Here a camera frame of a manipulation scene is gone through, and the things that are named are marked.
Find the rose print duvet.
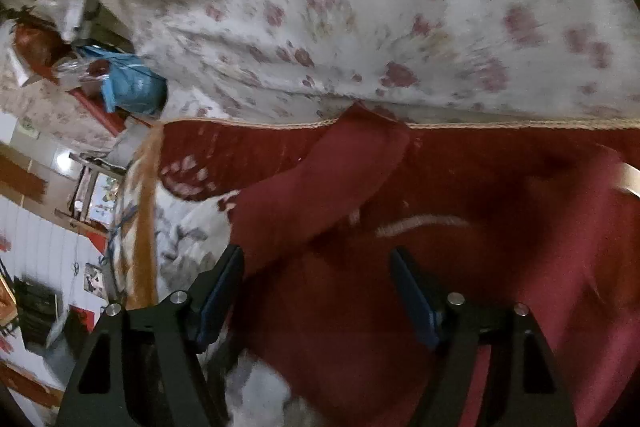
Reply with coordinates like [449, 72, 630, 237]
[101, 0, 639, 122]

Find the framed picture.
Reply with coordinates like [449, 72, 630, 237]
[68, 153, 126, 230]

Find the blue plastic bag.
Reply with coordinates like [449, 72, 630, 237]
[78, 46, 168, 116]

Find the floral fleece blanket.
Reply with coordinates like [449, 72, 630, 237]
[110, 108, 639, 426]

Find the red wooden chair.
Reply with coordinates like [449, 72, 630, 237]
[14, 15, 126, 136]

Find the dark red sweater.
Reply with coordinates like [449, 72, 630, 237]
[231, 108, 639, 426]

